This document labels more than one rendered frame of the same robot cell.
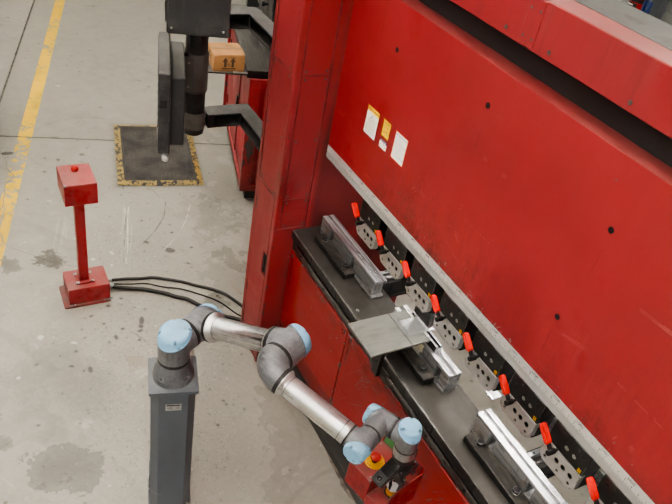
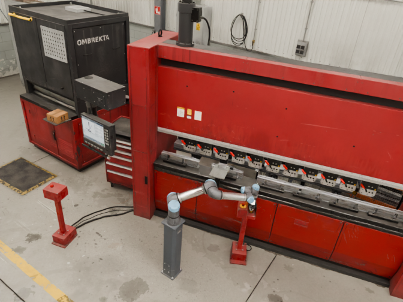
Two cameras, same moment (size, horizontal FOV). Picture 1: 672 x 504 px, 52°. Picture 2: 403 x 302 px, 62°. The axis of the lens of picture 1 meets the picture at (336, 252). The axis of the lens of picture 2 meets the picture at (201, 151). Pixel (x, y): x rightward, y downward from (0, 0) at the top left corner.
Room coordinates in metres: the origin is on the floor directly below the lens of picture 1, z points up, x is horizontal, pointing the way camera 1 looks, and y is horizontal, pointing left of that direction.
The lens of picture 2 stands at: (-0.44, 1.93, 3.20)
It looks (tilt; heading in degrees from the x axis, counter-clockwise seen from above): 31 degrees down; 321
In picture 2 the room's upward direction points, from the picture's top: 5 degrees clockwise
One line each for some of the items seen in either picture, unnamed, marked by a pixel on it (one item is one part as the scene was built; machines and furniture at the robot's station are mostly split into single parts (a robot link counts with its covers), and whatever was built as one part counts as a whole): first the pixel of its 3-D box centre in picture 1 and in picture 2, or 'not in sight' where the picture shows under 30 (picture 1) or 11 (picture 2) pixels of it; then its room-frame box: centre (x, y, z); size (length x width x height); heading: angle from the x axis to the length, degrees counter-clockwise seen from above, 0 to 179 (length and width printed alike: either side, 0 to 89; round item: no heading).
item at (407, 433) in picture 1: (407, 435); (255, 189); (1.45, -0.34, 1.03); 0.09 x 0.08 x 0.11; 63
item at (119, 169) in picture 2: not in sight; (128, 156); (3.47, 0.18, 0.50); 0.50 x 0.50 x 1.00; 34
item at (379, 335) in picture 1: (388, 332); (219, 171); (1.95, -0.26, 1.00); 0.26 x 0.18 x 0.01; 124
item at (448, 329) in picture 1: (458, 319); (239, 155); (1.89, -0.48, 1.18); 0.15 x 0.09 x 0.17; 34
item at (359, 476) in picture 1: (383, 474); (246, 208); (1.50, -0.32, 0.75); 0.20 x 0.16 x 0.18; 48
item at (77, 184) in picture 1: (80, 235); (59, 213); (2.84, 1.35, 0.41); 0.25 x 0.20 x 0.83; 124
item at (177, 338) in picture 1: (175, 341); (173, 208); (1.73, 0.50, 0.94); 0.13 x 0.12 x 0.14; 153
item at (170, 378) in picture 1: (173, 364); (173, 217); (1.72, 0.50, 0.82); 0.15 x 0.15 x 0.10
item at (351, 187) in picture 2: not in sight; (348, 181); (0.90, -1.16, 1.18); 0.15 x 0.09 x 0.17; 34
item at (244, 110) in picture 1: (239, 129); (114, 137); (2.95, 0.58, 1.18); 0.40 x 0.24 x 0.07; 34
